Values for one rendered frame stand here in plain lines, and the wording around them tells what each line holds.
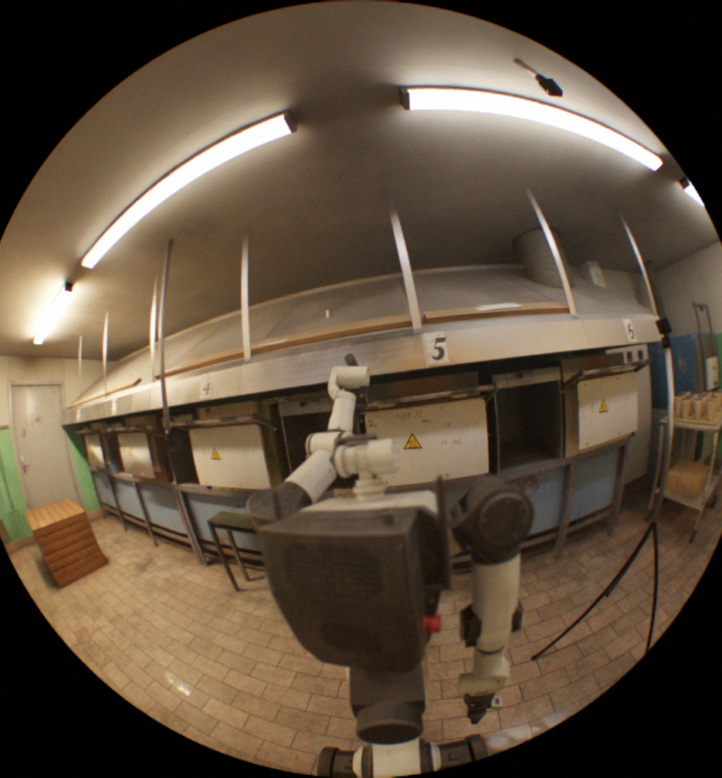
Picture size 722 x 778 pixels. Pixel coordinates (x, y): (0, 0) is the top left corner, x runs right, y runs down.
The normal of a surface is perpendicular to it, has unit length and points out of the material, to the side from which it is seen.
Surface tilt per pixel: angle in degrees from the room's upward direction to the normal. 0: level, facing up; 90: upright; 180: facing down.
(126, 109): 180
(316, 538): 75
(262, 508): 24
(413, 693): 29
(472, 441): 90
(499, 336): 80
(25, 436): 90
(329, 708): 0
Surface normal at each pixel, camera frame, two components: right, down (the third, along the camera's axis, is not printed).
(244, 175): 0.13, 0.99
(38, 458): 0.98, -0.13
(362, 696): -0.14, -0.86
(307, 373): -0.18, -0.15
